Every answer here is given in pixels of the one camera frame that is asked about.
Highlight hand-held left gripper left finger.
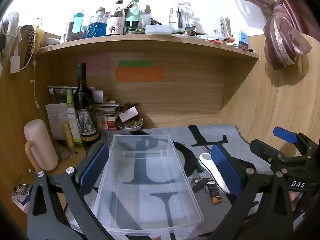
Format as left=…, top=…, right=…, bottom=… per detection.
left=27, top=143, right=118, bottom=240

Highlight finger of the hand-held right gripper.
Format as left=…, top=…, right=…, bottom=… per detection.
left=273, top=126, right=320, bottom=161
left=250, top=139, right=313, bottom=178

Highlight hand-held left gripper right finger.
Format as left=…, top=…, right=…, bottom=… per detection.
left=209, top=144, right=294, bottom=240

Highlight white oblong tool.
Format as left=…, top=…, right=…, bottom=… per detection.
left=199, top=152, right=229, bottom=195

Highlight clear plastic container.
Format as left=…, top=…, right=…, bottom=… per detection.
left=94, top=134, right=204, bottom=240

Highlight person's right hand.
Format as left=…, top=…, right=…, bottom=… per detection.
left=288, top=191, right=301, bottom=213

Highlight bunch of keys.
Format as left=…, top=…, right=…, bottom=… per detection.
left=189, top=177, right=209, bottom=193

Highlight eyeglasses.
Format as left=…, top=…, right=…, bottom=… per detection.
left=58, top=147, right=78, bottom=161

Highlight yellow tube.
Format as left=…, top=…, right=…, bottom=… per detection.
left=62, top=123, right=75, bottom=150

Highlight small red white box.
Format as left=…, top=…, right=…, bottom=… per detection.
left=97, top=115, right=118, bottom=130

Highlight green cosmetic tube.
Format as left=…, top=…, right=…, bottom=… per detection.
left=65, top=89, right=83, bottom=145

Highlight grey lettered mat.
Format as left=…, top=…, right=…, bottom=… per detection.
left=57, top=124, right=275, bottom=240

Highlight white bowl of trinkets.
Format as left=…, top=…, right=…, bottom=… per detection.
left=117, top=118, right=144, bottom=131

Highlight white note paper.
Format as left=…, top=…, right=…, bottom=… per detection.
left=45, top=102, right=69, bottom=140

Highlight white card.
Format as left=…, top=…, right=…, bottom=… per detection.
left=119, top=107, right=139, bottom=122

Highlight dark wine bottle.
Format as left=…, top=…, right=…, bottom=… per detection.
left=72, top=63, right=102, bottom=147

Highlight white and blue box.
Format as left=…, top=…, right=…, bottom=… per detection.
left=11, top=185, right=32, bottom=214

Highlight rolled paper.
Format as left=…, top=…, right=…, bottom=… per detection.
left=47, top=85, right=104, bottom=103

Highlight pink sticky note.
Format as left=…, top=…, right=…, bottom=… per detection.
left=80, top=54, right=110, bottom=77

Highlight orange sticky note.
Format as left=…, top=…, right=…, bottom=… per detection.
left=115, top=67, right=166, bottom=82

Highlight blue plastic box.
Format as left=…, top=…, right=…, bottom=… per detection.
left=238, top=30, right=248, bottom=49

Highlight pink curtain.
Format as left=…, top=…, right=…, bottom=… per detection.
left=225, top=0, right=313, bottom=70

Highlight green sticky note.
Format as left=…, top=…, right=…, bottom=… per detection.
left=119, top=60, right=154, bottom=68

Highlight small clear jar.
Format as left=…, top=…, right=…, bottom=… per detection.
left=219, top=17, right=233, bottom=37

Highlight wooden shelf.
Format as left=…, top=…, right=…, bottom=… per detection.
left=36, top=33, right=259, bottom=61

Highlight hanging headbands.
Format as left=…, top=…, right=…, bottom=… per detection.
left=18, top=25, right=45, bottom=70

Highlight glass bottle of blue beads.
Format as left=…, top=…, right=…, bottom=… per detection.
left=87, top=7, right=109, bottom=38

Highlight teal bottle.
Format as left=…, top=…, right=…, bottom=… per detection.
left=72, top=13, right=83, bottom=34

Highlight corked clear labelled bottle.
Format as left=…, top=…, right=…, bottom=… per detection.
left=106, top=0, right=126, bottom=36

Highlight flat clear plastic box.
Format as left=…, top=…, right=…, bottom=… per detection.
left=145, top=24, right=173, bottom=36

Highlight tall clear glass jar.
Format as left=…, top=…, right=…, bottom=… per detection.
left=169, top=2, right=196, bottom=30

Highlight white cloth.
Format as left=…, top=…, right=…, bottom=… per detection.
left=0, top=12, right=20, bottom=55

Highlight mint green bottle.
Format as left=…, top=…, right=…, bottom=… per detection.
left=125, top=0, right=141, bottom=28

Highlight pink handled tumbler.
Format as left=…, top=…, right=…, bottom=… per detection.
left=24, top=119, right=59, bottom=172

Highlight beaded bracelet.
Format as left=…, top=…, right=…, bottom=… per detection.
left=12, top=182, right=33, bottom=197

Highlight white cable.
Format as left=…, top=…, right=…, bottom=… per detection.
left=29, top=55, right=41, bottom=108

